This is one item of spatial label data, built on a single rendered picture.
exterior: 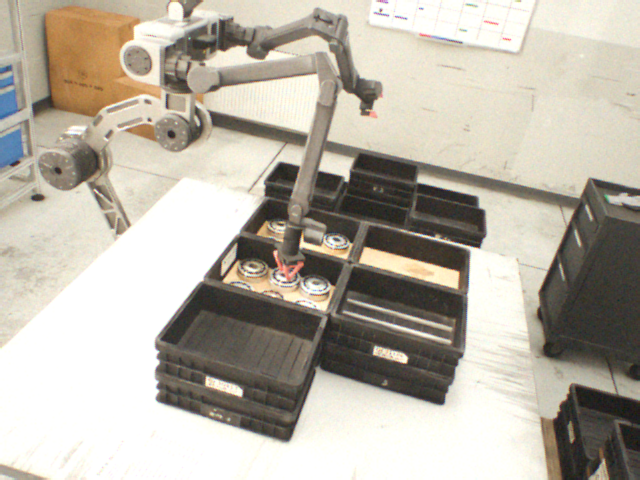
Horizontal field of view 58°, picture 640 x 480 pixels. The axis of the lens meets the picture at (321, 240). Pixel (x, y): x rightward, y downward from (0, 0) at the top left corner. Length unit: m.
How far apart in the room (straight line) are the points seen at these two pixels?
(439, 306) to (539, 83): 3.16
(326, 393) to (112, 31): 3.86
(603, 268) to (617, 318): 0.31
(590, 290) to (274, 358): 1.89
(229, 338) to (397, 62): 3.47
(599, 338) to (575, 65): 2.30
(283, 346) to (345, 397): 0.25
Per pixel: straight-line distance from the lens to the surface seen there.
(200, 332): 1.73
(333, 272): 1.94
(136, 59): 1.88
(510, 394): 1.99
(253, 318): 1.75
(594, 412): 2.79
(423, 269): 2.17
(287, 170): 3.35
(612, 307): 3.21
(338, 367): 1.82
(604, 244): 3.01
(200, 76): 1.79
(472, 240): 3.09
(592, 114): 5.00
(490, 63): 4.80
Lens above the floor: 1.98
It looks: 32 degrees down
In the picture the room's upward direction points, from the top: 10 degrees clockwise
